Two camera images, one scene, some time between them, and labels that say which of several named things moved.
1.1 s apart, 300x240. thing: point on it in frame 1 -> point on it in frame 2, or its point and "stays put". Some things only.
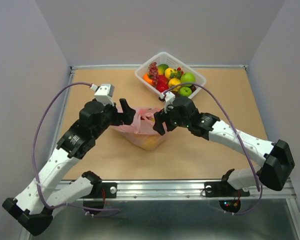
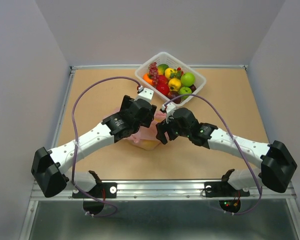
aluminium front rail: x=184 y=190 stays put
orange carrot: x=146 y=77 stays put
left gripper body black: x=112 y=117 -> x=147 y=122
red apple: x=162 y=87 stays put
